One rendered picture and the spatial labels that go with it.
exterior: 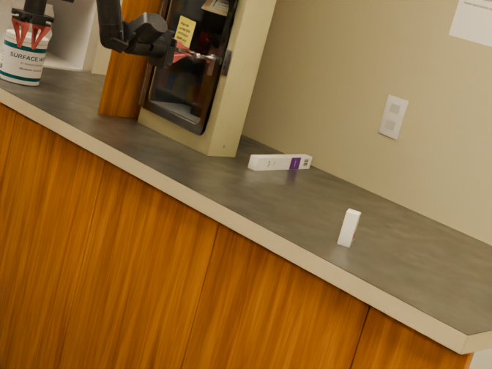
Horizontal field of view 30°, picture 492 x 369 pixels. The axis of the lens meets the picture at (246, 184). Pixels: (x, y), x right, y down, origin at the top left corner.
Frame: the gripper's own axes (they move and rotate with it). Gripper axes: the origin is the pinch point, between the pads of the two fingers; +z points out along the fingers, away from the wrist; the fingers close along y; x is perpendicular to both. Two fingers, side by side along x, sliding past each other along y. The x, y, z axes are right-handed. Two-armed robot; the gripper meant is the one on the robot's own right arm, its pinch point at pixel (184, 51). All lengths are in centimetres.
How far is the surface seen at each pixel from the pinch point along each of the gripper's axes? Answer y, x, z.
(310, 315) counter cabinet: -40, -79, -20
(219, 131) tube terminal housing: -18.8, -11.4, 8.9
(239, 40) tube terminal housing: 6.7, -11.4, 7.6
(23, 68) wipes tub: -21, 56, -12
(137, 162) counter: -26.4, -18.0, -23.3
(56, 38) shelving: -21, 131, 49
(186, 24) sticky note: 6.4, 7.3, 4.8
